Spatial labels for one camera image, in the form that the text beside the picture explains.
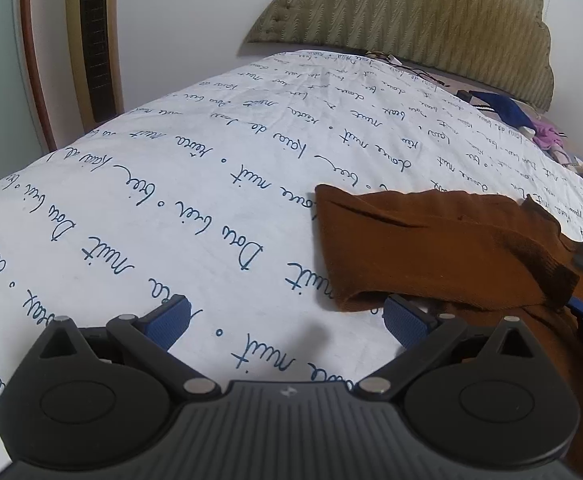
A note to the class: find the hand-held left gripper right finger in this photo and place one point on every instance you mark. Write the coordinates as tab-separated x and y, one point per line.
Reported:
405	322

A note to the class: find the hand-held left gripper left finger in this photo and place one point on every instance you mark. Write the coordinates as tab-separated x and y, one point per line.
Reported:
169	324

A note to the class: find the brown knit garment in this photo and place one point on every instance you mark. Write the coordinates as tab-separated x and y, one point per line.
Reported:
446	260

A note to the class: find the white bedsheet with blue script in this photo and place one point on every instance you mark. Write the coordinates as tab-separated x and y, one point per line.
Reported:
171	210

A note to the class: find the purple cloth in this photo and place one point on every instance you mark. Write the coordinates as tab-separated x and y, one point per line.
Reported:
549	132

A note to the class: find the blue cloth with white stripes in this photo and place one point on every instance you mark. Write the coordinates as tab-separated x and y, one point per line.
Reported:
509	110

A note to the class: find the tan framed dark grid panel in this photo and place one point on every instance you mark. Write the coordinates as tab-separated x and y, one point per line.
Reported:
96	50

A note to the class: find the olive upholstered headboard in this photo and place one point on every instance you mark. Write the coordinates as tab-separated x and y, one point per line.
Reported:
396	10

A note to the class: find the red-brown wooden frame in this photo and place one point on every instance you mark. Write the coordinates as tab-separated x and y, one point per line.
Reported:
35	60

